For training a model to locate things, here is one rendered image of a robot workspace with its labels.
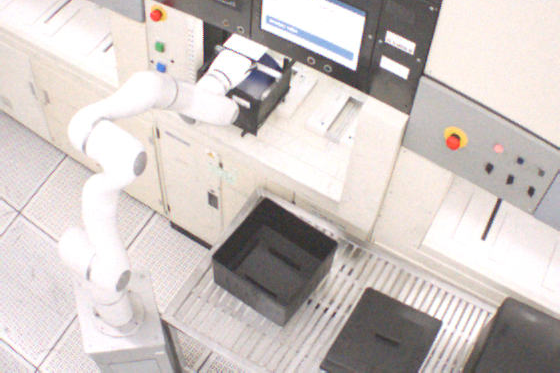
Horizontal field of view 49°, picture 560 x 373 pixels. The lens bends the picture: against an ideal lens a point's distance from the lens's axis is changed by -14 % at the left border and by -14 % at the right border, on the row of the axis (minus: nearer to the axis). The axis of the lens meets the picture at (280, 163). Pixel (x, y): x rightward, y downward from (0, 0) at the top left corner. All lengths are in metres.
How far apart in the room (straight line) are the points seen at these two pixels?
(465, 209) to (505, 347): 0.59
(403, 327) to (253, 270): 0.53
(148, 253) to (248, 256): 0.97
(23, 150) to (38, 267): 0.71
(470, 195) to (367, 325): 0.61
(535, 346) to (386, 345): 0.49
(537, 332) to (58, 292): 2.10
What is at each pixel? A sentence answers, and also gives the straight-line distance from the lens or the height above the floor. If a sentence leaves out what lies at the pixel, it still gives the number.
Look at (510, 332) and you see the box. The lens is 2.02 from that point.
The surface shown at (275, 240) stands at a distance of 2.28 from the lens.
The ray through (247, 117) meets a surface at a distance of 2.17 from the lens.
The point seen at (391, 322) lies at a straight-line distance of 2.10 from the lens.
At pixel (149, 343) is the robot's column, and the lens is 2.14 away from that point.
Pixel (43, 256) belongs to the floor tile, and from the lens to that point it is 3.23.
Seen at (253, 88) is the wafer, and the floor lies 1.08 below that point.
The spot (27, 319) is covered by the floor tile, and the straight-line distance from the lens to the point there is 3.11.
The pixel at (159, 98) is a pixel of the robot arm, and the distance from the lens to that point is 1.65.
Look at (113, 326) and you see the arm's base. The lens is 2.17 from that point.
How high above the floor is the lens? 2.76
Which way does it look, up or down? 55 degrees down
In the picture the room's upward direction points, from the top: 6 degrees clockwise
